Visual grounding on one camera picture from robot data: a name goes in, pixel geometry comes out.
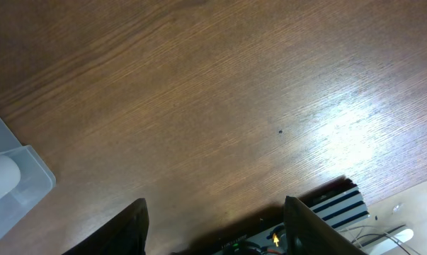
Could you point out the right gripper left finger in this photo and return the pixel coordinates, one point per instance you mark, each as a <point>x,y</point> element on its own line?
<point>124,234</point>

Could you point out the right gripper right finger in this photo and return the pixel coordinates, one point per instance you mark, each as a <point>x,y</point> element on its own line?
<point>308,234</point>

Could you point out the striped metal block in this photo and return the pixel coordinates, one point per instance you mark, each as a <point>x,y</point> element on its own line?
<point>343,209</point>

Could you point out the clear plastic storage bin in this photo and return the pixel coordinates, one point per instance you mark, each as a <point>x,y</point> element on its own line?
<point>35,183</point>

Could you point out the electronics board with wires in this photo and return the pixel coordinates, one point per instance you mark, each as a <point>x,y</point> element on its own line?
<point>367,238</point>

